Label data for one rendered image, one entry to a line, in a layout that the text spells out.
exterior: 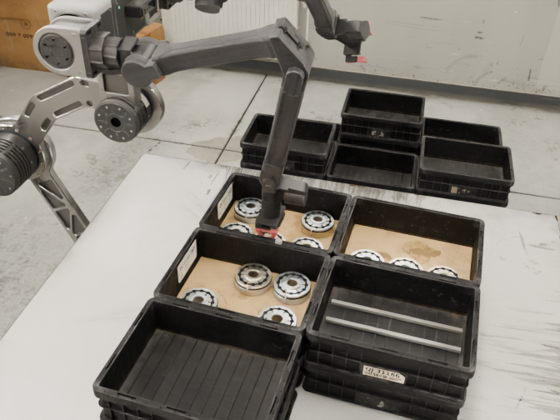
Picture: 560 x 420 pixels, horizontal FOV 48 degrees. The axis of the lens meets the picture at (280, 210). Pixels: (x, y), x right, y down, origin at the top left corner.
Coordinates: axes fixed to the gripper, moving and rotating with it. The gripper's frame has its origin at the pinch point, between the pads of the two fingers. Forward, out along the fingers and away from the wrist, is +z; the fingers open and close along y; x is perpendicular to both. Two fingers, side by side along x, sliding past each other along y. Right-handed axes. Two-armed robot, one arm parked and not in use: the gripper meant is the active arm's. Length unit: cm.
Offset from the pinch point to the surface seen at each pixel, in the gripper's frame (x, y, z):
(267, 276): -3.5, -14.5, 1.6
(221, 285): 8.4, -18.7, 4.9
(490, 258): -68, 32, 15
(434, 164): -48, 120, 35
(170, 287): 19.0, -29.2, -0.4
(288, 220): -2.4, 15.6, 4.0
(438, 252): -50, 13, 3
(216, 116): 93, 218, 86
